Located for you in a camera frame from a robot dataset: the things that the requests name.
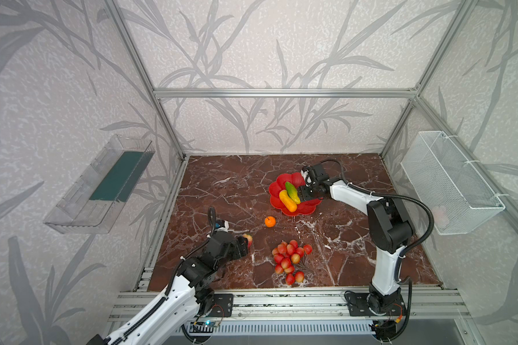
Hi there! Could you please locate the green yellow fake cucumber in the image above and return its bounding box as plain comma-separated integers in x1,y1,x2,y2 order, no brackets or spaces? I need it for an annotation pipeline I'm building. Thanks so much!
285,182,301,205

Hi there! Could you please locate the yellow fake squash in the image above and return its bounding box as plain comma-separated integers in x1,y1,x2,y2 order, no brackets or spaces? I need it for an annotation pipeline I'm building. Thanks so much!
279,190,297,213

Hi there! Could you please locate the small orange fake fruit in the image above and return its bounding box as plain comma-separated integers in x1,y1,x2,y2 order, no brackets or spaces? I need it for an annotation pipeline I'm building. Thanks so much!
264,216,276,228

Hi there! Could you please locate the red fake grape bunch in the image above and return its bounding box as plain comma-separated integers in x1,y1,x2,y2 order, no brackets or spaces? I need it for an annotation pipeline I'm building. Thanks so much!
271,239,313,286

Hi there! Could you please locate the red yellow fake apple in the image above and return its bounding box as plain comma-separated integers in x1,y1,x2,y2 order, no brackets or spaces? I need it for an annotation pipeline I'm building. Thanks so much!
243,234,253,248

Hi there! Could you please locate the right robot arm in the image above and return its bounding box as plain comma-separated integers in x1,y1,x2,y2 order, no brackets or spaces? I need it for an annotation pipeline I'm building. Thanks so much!
298,164,413,316

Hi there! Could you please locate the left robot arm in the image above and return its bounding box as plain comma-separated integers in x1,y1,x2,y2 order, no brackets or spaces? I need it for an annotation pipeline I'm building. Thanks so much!
88,229,250,344

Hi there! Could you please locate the red flower-shaped fruit bowl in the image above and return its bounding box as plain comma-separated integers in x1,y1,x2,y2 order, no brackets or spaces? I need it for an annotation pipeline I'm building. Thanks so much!
268,172,321,216

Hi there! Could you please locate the green circuit board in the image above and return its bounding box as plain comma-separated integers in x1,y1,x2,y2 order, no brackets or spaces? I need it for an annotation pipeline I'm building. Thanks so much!
188,320,220,334

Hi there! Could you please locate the pink object in basket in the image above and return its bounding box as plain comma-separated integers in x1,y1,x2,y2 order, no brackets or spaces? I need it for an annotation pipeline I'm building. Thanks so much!
432,205,450,230

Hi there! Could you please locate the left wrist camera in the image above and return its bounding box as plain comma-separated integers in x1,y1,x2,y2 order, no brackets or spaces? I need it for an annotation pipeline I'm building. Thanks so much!
214,219,229,231

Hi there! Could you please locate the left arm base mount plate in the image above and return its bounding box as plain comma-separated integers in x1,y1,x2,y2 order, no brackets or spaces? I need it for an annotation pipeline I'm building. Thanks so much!
199,293,234,318

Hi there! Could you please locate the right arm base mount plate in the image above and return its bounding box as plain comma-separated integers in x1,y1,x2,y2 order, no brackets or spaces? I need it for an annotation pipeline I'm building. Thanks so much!
344,290,407,318

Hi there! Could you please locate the white wire mesh basket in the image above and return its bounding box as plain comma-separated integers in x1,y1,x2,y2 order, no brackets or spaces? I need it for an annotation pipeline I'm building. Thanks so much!
401,131,506,236

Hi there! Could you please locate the clear plastic wall shelf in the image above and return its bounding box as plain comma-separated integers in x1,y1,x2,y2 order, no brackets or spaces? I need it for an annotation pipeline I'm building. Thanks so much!
43,135,155,234

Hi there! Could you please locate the aluminium front rail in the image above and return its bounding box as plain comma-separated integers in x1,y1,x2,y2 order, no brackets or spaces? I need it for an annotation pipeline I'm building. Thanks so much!
220,285,471,321

